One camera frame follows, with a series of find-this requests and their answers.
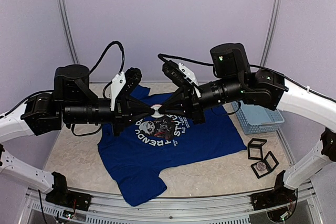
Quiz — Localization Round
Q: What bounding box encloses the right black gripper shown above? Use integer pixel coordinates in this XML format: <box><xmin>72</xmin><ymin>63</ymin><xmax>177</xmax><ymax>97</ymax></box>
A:
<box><xmin>158</xmin><ymin>74</ymin><xmax>246</xmax><ymax>124</ymax></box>

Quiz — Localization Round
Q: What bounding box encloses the round brooch badge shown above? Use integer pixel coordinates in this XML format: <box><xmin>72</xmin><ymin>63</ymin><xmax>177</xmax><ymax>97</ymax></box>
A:
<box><xmin>151</xmin><ymin>104</ymin><xmax>164</xmax><ymax>118</ymax></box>

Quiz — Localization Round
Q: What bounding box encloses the blue printed t-shirt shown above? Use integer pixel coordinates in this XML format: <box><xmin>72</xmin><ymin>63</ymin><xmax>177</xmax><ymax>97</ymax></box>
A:
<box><xmin>97</xmin><ymin>84</ymin><xmax>247</xmax><ymax>207</ymax></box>

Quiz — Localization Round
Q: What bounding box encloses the black display box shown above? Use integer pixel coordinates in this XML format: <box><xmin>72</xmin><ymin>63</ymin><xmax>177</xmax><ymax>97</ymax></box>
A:
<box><xmin>251</xmin><ymin>151</ymin><xmax>279</xmax><ymax>179</ymax></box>
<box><xmin>247</xmin><ymin>138</ymin><xmax>267</xmax><ymax>161</ymax></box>

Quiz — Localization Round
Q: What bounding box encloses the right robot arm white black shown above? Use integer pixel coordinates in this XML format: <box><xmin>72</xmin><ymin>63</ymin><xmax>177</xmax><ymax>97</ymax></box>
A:
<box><xmin>158</xmin><ymin>43</ymin><xmax>335</xmax><ymax>205</ymax></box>

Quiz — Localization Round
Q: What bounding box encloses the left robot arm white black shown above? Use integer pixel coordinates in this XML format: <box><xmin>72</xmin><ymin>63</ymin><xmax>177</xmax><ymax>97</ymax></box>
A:
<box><xmin>1</xmin><ymin>65</ymin><xmax>154</xmax><ymax>142</ymax></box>

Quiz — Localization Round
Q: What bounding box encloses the round brooch in box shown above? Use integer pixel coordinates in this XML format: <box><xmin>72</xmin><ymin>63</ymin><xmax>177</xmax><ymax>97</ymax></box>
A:
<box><xmin>256</xmin><ymin>162</ymin><xmax>267</xmax><ymax>172</ymax></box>

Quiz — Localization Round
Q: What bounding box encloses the light blue plastic basket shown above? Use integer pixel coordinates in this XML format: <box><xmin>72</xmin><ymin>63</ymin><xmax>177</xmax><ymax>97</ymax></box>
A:
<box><xmin>231</xmin><ymin>102</ymin><xmax>285</xmax><ymax>135</ymax></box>

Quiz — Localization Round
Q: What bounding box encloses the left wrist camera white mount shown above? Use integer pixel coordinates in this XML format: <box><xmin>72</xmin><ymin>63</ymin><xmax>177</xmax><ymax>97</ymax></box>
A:
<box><xmin>108</xmin><ymin>67</ymin><xmax>142</xmax><ymax>111</ymax></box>

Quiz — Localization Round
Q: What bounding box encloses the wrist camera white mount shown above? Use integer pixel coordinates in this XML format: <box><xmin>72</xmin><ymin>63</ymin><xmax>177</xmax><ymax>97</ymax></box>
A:
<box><xmin>162</xmin><ymin>60</ymin><xmax>202</xmax><ymax>99</ymax></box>
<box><xmin>108</xmin><ymin>67</ymin><xmax>142</xmax><ymax>111</ymax></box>

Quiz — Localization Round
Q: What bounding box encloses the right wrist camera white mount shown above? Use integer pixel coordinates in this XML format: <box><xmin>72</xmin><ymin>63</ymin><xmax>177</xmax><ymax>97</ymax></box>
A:
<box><xmin>162</xmin><ymin>60</ymin><xmax>202</xmax><ymax>99</ymax></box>

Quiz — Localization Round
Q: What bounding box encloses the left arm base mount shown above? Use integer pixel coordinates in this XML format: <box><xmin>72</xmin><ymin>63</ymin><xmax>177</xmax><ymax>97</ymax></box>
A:
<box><xmin>46</xmin><ymin>172</ymin><xmax>92</xmax><ymax>211</ymax></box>

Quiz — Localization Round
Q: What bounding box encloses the right aluminium frame post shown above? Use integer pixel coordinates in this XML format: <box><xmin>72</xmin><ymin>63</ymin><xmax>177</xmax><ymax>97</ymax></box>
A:
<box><xmin>259</xmin><ymin>0</ymin><xmax>281</xmax><ymax>67</ymax></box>

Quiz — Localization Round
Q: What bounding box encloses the aluminium frame post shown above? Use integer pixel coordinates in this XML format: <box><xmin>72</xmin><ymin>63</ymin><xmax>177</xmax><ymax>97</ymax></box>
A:
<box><xmin>259</xmin><ymin>0</ymin><xmax>281</xmax><ymax>67</ymax></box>
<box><xmin>57</xmin><ymin>0</ymin><xmax>80</xmax><ymax>65</ymax></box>

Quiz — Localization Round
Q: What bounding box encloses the front aluminium rail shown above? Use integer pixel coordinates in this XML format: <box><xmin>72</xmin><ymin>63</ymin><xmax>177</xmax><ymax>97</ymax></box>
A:
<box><xmin>26</xmin><ymin>188</ymin><xmax>318</xmax><ymax>224</ymax></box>

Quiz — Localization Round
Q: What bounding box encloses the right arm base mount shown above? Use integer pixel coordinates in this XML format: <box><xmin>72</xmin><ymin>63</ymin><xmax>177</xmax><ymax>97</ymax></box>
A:
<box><xmin>250</xmin><ymin>170</ymin><xmax>297</xmax><ymax>210</ymax></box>

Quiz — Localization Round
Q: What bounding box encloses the left aluminium frame post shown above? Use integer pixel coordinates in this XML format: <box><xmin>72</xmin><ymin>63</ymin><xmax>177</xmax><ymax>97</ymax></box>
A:
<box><xmin>57</xmin><ymin>0</ymin><xmax>80</xmax><ymax>65</ymax></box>

